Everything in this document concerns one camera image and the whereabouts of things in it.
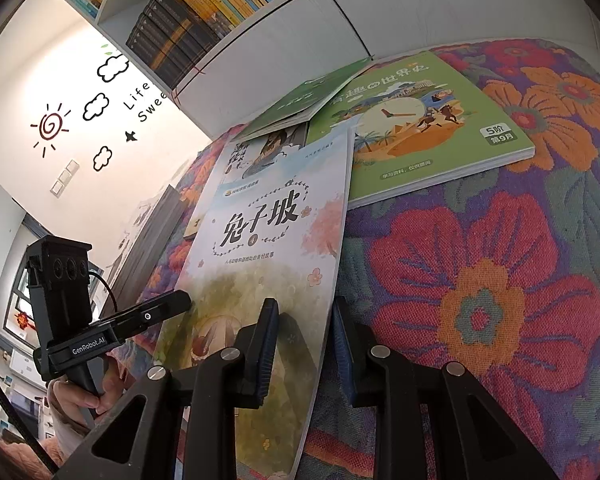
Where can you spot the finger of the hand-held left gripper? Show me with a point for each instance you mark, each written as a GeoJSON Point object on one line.
{"type": "Point", "coordinates": [160, 310]}

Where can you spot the light green book clock picture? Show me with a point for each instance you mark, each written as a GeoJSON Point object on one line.
{"type": "Point", "coordinates": [430, 160]}

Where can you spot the red hanging ornament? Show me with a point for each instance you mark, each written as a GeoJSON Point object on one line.
{"type": "Point", "coordinates": [23, 320]}

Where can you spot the dark monitor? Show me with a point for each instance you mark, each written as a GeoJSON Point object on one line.
{"type": "Point", "coordinates": [25, 405]}

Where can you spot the floral blanket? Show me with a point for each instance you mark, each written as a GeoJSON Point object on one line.
{"type": "Point", "coordinates": [480, 310]}

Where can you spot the row of dark books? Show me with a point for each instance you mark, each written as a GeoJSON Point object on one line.
{"type": "Point", "coordinates": [175, 35]}

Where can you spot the pastel book with blossom tree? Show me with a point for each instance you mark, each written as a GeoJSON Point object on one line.
{"type": "Point", "coordinates": [270, 240]}

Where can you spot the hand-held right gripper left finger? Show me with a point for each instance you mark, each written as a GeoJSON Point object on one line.
{"type": "Point", "coordinates": [268, 355]}

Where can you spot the white bookshelf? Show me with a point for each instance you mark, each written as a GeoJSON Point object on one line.
{"type": "Point", "coordinates": [290, 45]}

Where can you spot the red sun wall sticker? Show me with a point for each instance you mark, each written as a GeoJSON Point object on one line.
{"type": "Point", "coordinates": [50, 125]}

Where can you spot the person's left forearm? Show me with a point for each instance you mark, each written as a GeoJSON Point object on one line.
{"type": "Point", "coordinates": [67, 435]}

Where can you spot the white book with robed figure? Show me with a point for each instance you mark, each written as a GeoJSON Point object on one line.
{"type": "Point", "coordinates": [280, 147]}

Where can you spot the green book with cricket picture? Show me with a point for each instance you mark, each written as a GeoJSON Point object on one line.
{"type": "Point", "coordinates": [300, 97]}

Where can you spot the black star wall sticker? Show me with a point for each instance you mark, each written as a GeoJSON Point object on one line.
{"type": "Point", "coordinates": [129, 135]}

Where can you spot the black lettering wall sticker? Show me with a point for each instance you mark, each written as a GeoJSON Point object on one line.
{"type": "Point", "coordinates": [142, 115]}

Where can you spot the white wall switch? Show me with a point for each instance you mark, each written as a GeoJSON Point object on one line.
{"type": "Point", "coordinates": [65, 176]}
{"type": "Point", "coordinates": [72, 166]}
{"type": "Point", "coordinates": [57, 188]}

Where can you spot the black cloud wall sticker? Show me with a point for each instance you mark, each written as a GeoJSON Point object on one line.
{"type": "Point", "coordinates": [102, 72]}
{"type": "Point", "coordinates": [96, 162]}
{"type": "Point", "coordinates": [86, 110]}

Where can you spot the person's left hand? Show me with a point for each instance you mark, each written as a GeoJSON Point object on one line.
{"type": "Point", "coordinates": [65, 397]}

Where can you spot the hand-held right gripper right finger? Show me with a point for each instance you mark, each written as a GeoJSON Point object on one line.
{"type": "Point", "coordinates": [342, 355]}

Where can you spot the window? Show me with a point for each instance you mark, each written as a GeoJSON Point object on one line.
{"type": "Point", "coordinates": [15, 300]}

